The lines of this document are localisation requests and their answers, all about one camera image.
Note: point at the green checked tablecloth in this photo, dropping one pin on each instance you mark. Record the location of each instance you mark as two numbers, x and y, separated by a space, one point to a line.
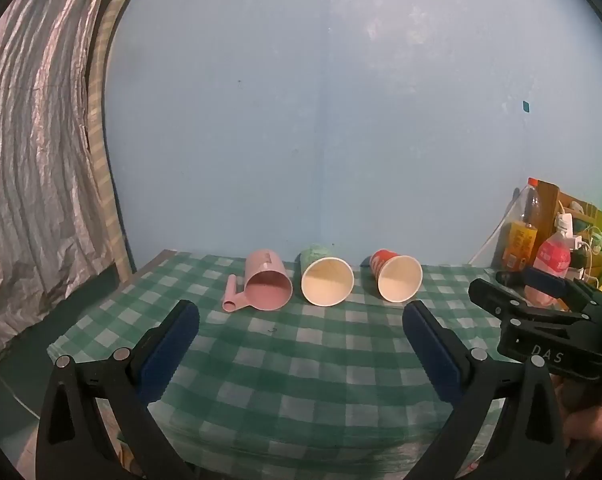
291 365

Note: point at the person's right hand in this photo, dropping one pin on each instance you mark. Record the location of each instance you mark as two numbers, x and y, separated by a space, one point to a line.
588 417

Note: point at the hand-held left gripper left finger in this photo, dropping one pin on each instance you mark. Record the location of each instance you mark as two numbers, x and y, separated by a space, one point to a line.
168 347

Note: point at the white charger plug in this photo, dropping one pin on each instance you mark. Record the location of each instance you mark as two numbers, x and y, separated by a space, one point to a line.
597 241

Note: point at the checked fabric strip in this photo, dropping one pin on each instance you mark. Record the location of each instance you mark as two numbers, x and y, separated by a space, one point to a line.
97 125

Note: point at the red paper cup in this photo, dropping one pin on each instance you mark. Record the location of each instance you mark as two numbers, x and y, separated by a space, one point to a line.
400 280

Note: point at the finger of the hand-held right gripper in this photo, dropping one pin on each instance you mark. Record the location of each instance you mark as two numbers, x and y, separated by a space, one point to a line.
551 282
516 307

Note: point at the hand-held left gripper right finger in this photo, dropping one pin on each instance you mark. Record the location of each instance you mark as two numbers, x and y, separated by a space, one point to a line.
433 347

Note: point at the silver crinkled curtain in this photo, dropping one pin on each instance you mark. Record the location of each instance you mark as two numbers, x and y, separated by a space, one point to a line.
31 160

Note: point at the white-capped red label bottle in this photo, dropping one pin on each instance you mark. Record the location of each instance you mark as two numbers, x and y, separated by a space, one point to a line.
551 259

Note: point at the wooden rack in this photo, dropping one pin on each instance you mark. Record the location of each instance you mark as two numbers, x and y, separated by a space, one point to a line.
548 199

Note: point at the green paper cup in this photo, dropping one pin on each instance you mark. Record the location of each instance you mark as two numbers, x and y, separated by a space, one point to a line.
326 282

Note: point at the orange-capped yellow label bottle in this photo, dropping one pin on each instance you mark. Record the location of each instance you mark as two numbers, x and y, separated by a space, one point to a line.
520 242

